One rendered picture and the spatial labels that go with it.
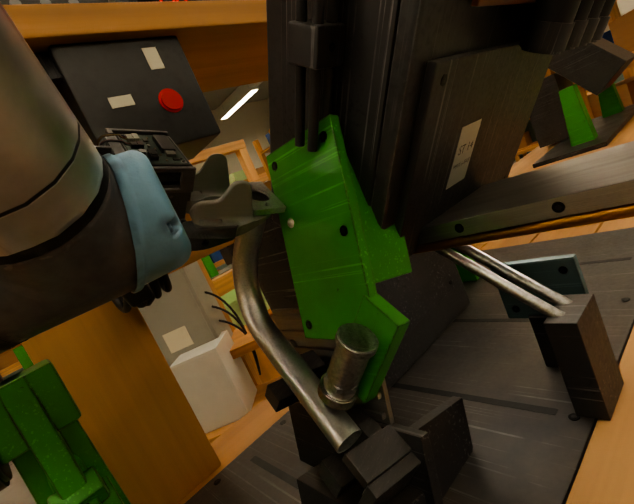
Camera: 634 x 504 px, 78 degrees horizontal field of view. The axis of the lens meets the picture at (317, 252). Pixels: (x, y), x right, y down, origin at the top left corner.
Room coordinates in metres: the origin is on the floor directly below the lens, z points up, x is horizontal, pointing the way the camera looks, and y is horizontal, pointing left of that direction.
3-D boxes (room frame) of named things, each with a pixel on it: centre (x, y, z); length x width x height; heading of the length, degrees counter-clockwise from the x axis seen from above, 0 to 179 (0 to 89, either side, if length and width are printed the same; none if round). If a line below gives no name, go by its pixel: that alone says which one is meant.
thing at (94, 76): (0.61, 0.16, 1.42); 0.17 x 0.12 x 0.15; 127
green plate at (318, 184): (0.41, -0.03, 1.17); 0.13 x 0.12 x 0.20; 127
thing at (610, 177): (0.48, -0.18, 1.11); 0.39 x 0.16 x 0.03; 37
